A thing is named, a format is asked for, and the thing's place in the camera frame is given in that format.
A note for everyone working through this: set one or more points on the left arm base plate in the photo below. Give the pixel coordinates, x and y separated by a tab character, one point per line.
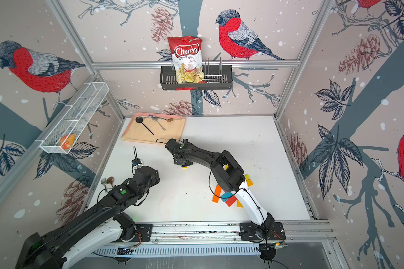
138	233

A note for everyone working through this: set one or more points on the amber long block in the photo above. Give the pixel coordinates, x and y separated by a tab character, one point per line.
248	180

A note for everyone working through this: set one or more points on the small fork by wall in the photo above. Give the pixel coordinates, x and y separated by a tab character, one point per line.
104	184

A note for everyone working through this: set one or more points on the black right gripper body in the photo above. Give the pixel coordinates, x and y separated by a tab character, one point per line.
174	162

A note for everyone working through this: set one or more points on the red block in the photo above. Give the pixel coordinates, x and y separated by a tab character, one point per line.
229	202

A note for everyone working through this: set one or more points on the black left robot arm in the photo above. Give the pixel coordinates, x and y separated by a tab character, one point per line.
103	223

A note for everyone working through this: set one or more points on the silver fork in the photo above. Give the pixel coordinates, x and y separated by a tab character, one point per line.
157	122

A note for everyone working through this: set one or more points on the white wire shelf basket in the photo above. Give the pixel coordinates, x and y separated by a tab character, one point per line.
76	116

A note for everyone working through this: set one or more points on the black ladle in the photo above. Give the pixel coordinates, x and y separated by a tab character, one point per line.
140	120

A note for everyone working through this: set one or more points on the orange item in white basket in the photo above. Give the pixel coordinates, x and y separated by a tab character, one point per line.
67	141

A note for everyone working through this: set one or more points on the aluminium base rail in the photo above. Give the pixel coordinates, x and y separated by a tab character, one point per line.
218	238

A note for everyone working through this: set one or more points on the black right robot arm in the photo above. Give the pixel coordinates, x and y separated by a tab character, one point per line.
228	174

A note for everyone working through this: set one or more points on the wooden handled spoon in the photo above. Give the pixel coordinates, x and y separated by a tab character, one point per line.
165	119

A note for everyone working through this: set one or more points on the red cassava chips bag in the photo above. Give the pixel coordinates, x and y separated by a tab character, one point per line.
187	59

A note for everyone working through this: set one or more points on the beige folded cloth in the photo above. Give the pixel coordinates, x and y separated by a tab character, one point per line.
135	132

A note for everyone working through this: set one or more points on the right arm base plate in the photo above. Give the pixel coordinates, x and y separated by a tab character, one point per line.
255	233

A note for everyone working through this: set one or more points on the orange block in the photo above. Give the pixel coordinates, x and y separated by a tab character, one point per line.
217	194

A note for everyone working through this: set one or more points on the small wooden spoon by wall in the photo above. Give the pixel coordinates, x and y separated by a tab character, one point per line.
110	181

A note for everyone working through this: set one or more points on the teal long block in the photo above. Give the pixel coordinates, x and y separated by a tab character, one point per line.
226	196

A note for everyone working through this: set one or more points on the black wire basket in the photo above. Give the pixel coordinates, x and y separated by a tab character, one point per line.
207	77

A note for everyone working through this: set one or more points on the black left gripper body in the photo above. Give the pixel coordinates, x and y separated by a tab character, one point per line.
155	179

